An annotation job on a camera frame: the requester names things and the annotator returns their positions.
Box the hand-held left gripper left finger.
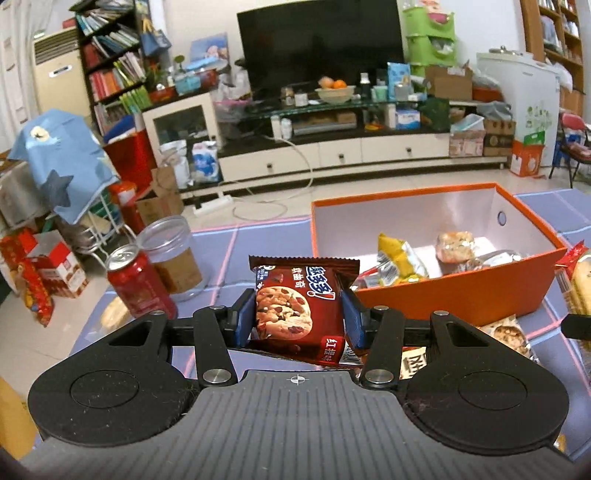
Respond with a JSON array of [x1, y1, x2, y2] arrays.
[[107, 288, 256, 387]]

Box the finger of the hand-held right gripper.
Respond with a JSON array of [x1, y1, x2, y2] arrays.
[[562, 313, 591, 340]]

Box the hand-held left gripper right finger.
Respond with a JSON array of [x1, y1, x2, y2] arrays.
[[341, 291, 491, 387]]

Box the brown cookie packet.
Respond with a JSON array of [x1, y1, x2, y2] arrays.
[[248, 255, 362, 367]]

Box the red cracker packet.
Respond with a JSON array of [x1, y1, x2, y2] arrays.
[[554, 240, 591, 319]]

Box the orange storage box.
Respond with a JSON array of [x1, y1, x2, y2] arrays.
[[310, 183, 568, 328]]

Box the silver red snack packet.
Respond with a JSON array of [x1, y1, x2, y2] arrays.
[[355, 263, 403, 289]]

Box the black cookie packet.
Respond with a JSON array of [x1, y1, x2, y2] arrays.
[[401, 314, 539, 380]]

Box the yellow snack packet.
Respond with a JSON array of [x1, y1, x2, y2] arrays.
[[376, 233, 430, 282]]

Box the purple checked tablecloth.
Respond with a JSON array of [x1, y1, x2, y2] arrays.
[[60, 187, 591, 462]]

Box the clear plastic jar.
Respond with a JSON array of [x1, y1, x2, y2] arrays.
[[137, 215, 204, 303]]

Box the red drink can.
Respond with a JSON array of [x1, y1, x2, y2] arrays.
[[105, 243, 178, 320]]

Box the dark wrapped snack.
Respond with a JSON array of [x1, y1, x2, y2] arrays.
[[443, 249, 523, 278]]

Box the white power strip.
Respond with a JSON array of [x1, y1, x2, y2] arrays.
[[193, 194, 234, 217]]

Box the clear wrapped pastry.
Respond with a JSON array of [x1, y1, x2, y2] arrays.
[[435, 231, 476, 264]]

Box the pale round snack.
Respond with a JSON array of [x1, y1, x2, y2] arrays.
[[99, 295, 133, 331]]

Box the brown paper bag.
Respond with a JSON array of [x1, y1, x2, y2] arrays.
[[134, 164, 185, 227]]

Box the blue white plastic bag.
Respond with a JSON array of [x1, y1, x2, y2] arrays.
[[190, 141, 220, 183]]

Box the white television cabinet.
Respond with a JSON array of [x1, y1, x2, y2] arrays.
[[217, 98, 509, 185]]

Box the red folding chair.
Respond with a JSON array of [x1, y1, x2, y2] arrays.
[[549, 113, 591, 188]]

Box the silver media player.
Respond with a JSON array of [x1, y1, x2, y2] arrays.
[[293, 120, 357, 136]]

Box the red cartons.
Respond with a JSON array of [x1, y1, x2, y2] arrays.
[[0, 228, 89, 326]]

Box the large red box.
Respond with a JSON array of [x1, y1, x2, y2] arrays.
[[102, 129, 158, 185]]

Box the brown cardboard carton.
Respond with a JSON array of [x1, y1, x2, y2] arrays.
[[482, 119, 515, 158]]

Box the white glass door cabinet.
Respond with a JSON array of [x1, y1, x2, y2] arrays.
[[142, 92, 222, 167]]

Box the pale cardboard carton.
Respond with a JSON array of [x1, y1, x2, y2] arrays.
[[450, 115, 485, 158]]

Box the dark green bag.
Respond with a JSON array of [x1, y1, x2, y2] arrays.
[[419, 97, 451, 134]]

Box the fruit bowl with oranges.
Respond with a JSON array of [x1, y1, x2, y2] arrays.
[[315, 76, 357, 104]]

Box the blue white snack bag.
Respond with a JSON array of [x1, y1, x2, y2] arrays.
[[387, 62, 411, 100]]

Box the blue star print cloth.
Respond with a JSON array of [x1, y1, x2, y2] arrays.
[[8, 109, 122, 224]]

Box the open cardboard box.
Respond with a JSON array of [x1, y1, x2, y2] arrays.
[[425, 65, 474, 101]]

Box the framed photo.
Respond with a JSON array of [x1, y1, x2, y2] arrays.
[[190, 33, 230, 63]]

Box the black flat television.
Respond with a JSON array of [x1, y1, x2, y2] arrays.
[[236, 0, 406, 95]]

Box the wooden bookshelf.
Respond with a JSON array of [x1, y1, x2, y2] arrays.
[[519, 0, 587, 109]]

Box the dark bookshelf with books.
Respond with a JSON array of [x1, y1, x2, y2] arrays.
[[68, 0, 160, 134]]

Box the green stacking bins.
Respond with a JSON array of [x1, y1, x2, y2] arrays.
[[401, 0, 459, 77]]

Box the blue gift bag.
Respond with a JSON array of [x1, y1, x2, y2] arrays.
[[140, 18, 172, 57]]

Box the beige standing air conditioner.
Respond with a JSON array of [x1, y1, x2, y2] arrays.
[[31, 27, 95, 127]]

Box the white curtain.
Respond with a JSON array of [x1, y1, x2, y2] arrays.
[[0, 0, 42, 153]]

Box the white wire rack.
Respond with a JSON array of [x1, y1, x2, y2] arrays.
[[74, 185, 139, 278]]

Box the white power cable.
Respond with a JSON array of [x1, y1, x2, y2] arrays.
[[231, 124, 315, 223]]

